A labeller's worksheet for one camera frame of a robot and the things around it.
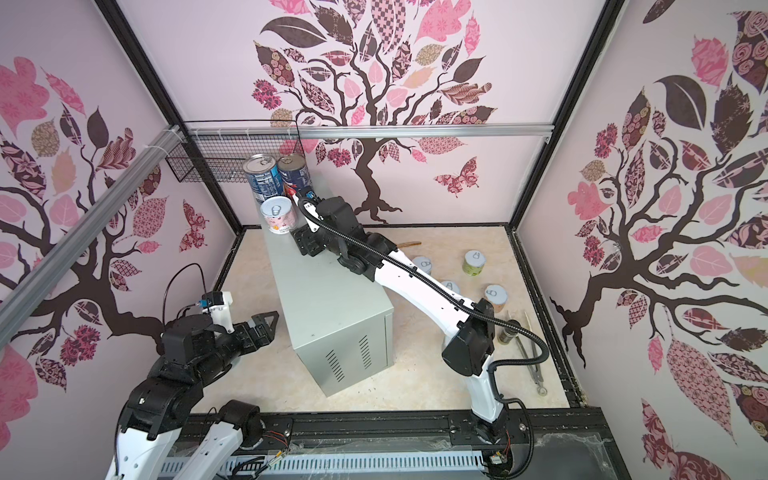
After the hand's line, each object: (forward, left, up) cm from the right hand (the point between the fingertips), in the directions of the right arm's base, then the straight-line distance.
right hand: (303, 219), depth 70 cm
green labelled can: (+11, -51, -33) cm, 62 cm away
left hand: (-21, +9, -15) cm, 27 cm away
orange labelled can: (-3, -55, -33) cm, 64 cm away
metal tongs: (-30, -62, -37) cm, 78 cm away
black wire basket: (+35, +36, -2) cm, 50 cm away
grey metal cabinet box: (-26, -11, -3) cm, 28 cm away
